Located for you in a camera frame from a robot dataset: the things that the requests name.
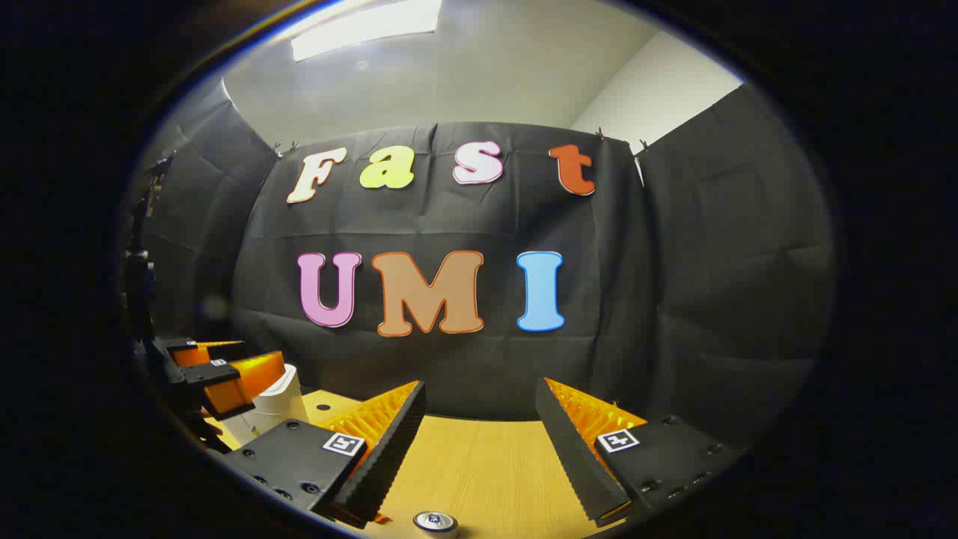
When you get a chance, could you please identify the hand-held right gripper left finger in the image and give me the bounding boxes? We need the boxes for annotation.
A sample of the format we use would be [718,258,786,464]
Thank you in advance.
[225,380,427,531]

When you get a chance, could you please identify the black backdrop cloth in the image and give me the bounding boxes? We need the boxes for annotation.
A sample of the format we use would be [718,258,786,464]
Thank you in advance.
[123,79,835,450]

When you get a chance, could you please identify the blue silver pop can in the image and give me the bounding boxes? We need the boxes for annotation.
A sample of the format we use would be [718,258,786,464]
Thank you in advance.
[413,511,459,536]

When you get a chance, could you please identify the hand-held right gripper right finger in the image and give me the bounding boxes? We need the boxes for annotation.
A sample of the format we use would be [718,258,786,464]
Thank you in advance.
[534,377,749,525]

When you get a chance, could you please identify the wooden desktop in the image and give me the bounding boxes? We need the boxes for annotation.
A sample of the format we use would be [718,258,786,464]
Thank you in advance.
[204,388,637,539]

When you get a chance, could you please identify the ceiling light panel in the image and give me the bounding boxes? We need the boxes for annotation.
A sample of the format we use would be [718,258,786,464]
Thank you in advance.
[290,0,444,62]

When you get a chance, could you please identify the white desktop garbage bin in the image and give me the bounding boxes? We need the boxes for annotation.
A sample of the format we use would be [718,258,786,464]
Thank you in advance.
[217,363,310,451]

